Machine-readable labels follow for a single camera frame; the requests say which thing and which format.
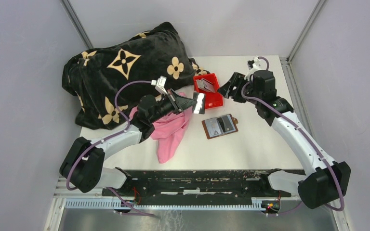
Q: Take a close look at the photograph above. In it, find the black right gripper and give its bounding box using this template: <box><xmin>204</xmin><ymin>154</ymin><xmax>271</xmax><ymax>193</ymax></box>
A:
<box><xmin>217</xmin><ymin>71</ymin><xmax>262</xmax><ymax>105</ymax></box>

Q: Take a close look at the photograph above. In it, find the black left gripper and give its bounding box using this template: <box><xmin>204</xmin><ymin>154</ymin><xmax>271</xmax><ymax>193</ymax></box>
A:
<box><xmin>149</xmin><ymin>89</ymin><xmax>197</xmax><ymax>124</ymax></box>

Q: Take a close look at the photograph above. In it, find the red plastic bin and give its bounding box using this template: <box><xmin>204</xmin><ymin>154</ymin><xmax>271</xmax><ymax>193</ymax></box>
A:
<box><xmin>193</xmin><ymin>73</ymin><xmax>224</xmax><ymax>109</ymax></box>

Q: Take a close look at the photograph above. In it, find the black credit card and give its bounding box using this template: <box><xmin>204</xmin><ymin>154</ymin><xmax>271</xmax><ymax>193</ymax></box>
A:
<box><xmin>192</xmin><ymin>92</ymin><xmax>206</xmax><ymax>115</ymax></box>

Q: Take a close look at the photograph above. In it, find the stack of cards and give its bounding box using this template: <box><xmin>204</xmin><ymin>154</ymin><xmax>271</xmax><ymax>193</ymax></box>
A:
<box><xmin>196</xmin><ymin>78</ymin><xmax>216</xmax><ymax>93</ymax></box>

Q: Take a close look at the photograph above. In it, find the dark credit card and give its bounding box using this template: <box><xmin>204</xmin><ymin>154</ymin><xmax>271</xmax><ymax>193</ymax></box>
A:
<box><xmin>217</xmin><ymin>115</ymin><xmax>236</xmax><ymax>134</ymax></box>

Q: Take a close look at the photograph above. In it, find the brown leather card holder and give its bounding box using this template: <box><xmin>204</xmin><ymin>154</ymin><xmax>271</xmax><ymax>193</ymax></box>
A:
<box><xmin>201</xmin><ymin>114</ymin><xmax>238</xmax><ymax>140</ymax></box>

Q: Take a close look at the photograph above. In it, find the white credit card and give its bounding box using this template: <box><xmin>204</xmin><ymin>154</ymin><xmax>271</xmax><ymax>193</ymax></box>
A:
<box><xmin>204</xmin><ymin>118</ymin><xmax>222</xmax><ymax>138</ymax></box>

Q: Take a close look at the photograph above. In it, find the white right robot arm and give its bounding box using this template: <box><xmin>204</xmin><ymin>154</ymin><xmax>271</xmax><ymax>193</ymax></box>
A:
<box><xmin>217</xmin><ymin>70</ymin><xmax>351</xmax><ymax>211</ymax></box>

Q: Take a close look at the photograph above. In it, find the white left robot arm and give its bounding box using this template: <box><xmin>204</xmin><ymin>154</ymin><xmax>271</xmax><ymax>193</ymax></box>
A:
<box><xmin>59</xmin><ymin>90</ymin><xmax>205</xmax><ymax>196</ymax></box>

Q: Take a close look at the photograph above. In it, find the pink cloth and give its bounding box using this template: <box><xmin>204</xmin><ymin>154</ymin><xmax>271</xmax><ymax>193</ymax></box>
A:
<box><xmin>130</xmin><ymin>95</ymin><xmax>192</xmax><ymax>164</ymax></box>

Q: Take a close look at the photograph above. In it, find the black floral blanket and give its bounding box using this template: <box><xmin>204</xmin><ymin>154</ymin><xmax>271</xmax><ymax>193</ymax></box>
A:
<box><xmin>62</xmin><ymin>22</ymin><xmax>208</xmax><ymax>130</ymax></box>

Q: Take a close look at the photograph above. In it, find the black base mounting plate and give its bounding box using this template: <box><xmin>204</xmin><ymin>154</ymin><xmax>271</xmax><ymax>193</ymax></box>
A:
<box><xmin>116</xmin><ymin>170</ymin><xmax>291</xmax><ymax>205</ymax></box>

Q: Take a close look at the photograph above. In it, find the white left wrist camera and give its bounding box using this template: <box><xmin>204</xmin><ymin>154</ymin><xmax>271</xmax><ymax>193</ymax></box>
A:
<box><xmin>151</xmin><ymin>76</ymin><xmax>168</xmax><ymax>95</ymax></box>

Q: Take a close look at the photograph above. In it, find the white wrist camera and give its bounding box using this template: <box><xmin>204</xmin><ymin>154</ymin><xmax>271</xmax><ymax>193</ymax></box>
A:
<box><xmin>247</xmin><ymin>56</ymin><xmax>265</xmax><ymax>72</ymax></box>
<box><xmin>151</xmin><ymin>76</ymin><xmax>168</xmax><ymax>95</ymax></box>

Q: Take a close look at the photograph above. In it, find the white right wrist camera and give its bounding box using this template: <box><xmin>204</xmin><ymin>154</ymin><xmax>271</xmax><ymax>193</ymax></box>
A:
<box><xmin>247</xmin><ymin>56</ymin><xmax>265</xmax><ymax>72</ymax></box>

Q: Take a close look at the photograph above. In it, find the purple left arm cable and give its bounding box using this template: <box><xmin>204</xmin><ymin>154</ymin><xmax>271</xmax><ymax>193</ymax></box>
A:
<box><xmin>65</xmin><ymin>79</ymin><xmax>160</xmax><ymax>218</ymax></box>

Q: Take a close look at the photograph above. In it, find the aluminium rail frame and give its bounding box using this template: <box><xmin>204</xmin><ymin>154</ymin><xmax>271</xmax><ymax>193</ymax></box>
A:
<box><xmin>44</xmin><ymin>180</ymin><xmax>349</xmax><ymax>231</ymax></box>

